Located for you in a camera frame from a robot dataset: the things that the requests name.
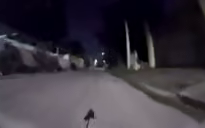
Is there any pale vehicle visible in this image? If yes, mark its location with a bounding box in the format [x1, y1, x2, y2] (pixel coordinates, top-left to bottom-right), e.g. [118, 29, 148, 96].
[69, 55, 86, 70]

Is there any pale pole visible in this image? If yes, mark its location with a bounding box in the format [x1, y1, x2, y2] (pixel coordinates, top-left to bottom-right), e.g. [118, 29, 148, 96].
[143, 21, 157, 70]
[123, 19, 132, 70]

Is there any grey asphalt road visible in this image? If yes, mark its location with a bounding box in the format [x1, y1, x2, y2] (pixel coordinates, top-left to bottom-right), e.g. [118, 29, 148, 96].
[0, 66, 205, 128]

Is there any robot's own part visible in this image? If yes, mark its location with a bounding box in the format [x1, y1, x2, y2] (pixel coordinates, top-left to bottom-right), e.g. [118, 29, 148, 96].
[83, 108, 97, 128]

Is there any building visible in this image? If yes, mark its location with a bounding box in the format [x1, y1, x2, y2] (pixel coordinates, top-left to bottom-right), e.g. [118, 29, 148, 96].
[0, 19, 63, 76]

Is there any raised concrete pavement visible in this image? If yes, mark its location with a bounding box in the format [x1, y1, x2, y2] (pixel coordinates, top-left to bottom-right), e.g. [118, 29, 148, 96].
[109, 66, 205, 116]

